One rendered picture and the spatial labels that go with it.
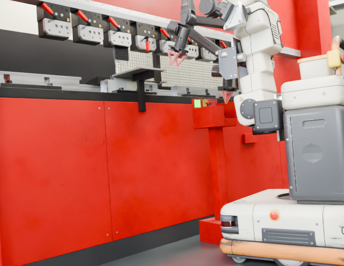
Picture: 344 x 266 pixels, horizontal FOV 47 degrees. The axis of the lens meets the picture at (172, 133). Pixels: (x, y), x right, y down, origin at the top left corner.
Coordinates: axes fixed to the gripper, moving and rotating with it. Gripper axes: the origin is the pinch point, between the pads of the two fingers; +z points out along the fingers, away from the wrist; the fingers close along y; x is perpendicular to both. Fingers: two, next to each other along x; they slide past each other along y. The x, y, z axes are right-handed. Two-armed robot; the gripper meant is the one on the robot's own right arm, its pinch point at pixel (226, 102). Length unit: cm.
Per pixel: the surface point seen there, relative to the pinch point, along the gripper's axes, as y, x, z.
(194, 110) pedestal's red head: 10.6, 15.2, 5.5
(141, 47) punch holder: 44, 31, -30
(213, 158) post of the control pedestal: -1.4, 9.7, 32.6
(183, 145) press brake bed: 21.5, 12.5, 28.8
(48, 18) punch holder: 43, 90, -40
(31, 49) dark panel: 96, 78, -26
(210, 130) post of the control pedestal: 2.7, 9.1, 16.7
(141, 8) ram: 50, 28, -54
